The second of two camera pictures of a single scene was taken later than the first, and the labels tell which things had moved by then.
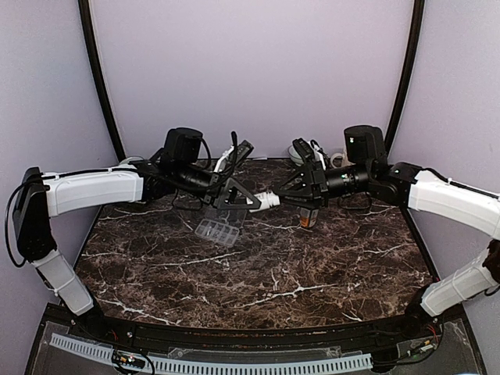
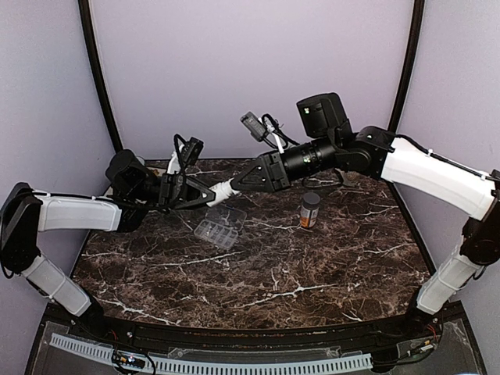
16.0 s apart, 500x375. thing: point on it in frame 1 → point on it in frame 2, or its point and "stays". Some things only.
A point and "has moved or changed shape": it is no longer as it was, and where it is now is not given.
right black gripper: (316, 176) → (275, 175)
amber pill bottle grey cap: (308, 217) stays
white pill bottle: (267, 199) has moved or changed shape
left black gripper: (219, 182) → (175, 187)
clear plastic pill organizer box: (222, 226) stays
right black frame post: (419, 8) stays
